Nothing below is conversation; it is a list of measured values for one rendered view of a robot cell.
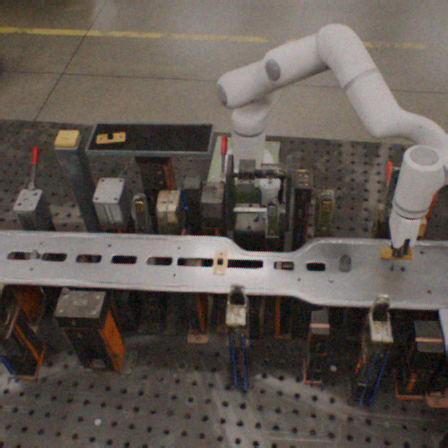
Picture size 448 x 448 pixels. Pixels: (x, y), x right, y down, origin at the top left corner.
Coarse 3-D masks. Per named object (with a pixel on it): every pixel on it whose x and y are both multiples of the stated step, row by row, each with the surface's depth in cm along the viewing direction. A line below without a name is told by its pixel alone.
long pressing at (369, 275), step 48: (0, 240) 164; (48, 240) 163; (96, 240) 162; (144, 240) 162; (192, 240) 161; (336, 240) 158; (384, 240) 157; (96, 288) 153; (144, 288) 151; (192, 288) 150; (288, 288) 148; (336, 288) 147; (384, 288) 147; (432, 288) 146
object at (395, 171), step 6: (396, 168) 146; (390, 174) 147; (396, 174) 146; (390, 180) 147; (396, 180) 143; (390, 186) 148; (390, 192) 149; (390, 198) 151; (384, 204) 154; (390, 204) 153; (384, 210) 154; (384, 216) 154; (384, 222) 156
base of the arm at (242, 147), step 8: (232, 136) 198; (240, 136) 193; (256, 136) 193; (264, 136) 197; (232, 144) 201; (240, 144) 196; (248, 144) 195; (256, 144) 196; (264, 144) 201; (232, 152) 204; (240, 152) 199; (248, 152) 198; (256, 152) 199; (264, 152) 213; (256, 160) 202; (264, 160) 210; (272, 160) 210
